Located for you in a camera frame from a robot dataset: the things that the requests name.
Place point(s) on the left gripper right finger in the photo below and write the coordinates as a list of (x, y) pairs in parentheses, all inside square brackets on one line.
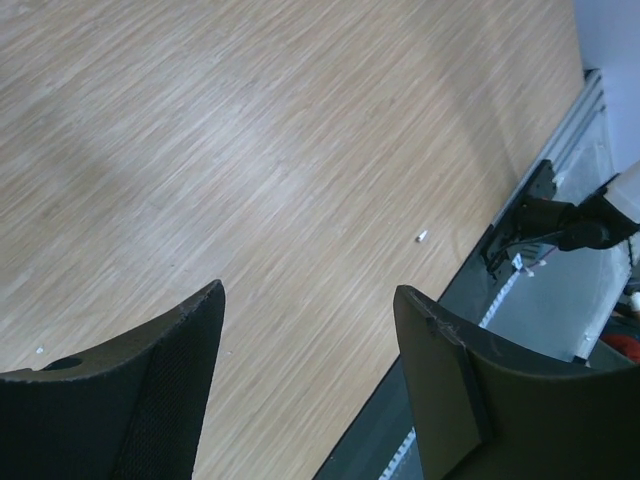
[(487, 408)]

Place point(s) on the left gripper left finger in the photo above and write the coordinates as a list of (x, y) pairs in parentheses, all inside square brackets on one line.
[(132, 407)]

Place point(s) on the white slotted cable duct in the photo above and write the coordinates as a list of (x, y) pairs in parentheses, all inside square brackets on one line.
[(463, 298)]

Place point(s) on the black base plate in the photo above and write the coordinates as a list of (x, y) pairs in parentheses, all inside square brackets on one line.
[(381, 442)]

